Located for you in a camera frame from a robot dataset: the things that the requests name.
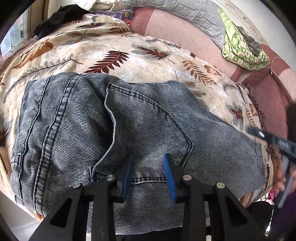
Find blue denim pants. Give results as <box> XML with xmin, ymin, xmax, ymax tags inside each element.
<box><xmin>10</xmin><ymin>72</ymin><xmax>266</xmax><ymax>235</ymax></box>

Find right hand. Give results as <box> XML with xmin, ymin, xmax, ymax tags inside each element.
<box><xmin>273</xmin><ymin>154</ymin><xmax>295</xmax><ymax>208</ymax></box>

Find dark grey cloth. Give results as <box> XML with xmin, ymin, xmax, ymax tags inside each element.
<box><xmin>237</xmin><ymin>26</ymin><xmax>262</xmax><ymax>57</ymax></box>

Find green patterned cloth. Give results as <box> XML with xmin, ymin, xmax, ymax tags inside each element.
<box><xmin>218</xmin><ymin>9</ymin><xmax>270</xmax><ymax>71</ymax></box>

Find leaf print cream blanket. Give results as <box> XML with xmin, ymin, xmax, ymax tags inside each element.
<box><xmin>1</xmin><ymin>14</ymin><xmax>263</xmax><ymax>221</ymax></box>

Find grey quilted blanket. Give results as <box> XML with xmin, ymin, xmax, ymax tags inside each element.
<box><xmin>123</xmin><ymin>0</ymin><xmax>226</xmax><ymax>49</ymax></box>

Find black cloth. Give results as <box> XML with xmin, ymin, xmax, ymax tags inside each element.
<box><xmin>32</xmin><ymin>4</ymin><xmax>90</xmax><ymax>39</ymax></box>

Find brown wooden door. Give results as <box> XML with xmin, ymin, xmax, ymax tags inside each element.
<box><xmin>1</xmin><ymin>1</ymin><xmax>50</xmax><ymax>66</ymax></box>

